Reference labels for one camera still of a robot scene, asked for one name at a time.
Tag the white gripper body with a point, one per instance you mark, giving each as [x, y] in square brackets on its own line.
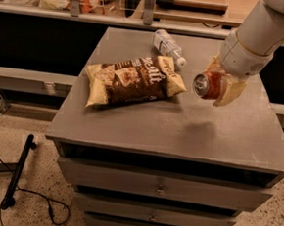
[241, 59]

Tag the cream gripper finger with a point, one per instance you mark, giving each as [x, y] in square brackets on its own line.
[215, 66]
[230, 89]

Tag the red coke can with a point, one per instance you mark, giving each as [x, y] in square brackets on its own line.
[209, 85]

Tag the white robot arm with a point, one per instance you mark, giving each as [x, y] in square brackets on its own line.
[262, 31]

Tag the clear plastic water bottle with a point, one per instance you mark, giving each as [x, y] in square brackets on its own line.
[167, 46]

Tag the brown chip bag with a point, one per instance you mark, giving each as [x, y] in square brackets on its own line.
[133, 81]

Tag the wooden board with dark bar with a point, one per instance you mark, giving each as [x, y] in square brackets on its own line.
[219, 6]

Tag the grey drawer cabinet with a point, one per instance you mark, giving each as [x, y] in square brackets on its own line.
[176, 162]

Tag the grey metal railing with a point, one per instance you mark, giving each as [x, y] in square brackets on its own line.
[175, 21]

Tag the top grey drawer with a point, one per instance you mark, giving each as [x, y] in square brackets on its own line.
[160, 184]

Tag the middle grey drawer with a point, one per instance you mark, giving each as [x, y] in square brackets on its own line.
[155, 213]

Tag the grey low bench shelf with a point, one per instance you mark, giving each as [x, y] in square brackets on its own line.
[36, 82]

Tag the black floor stand bar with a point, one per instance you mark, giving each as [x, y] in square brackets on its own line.
[9, 200]

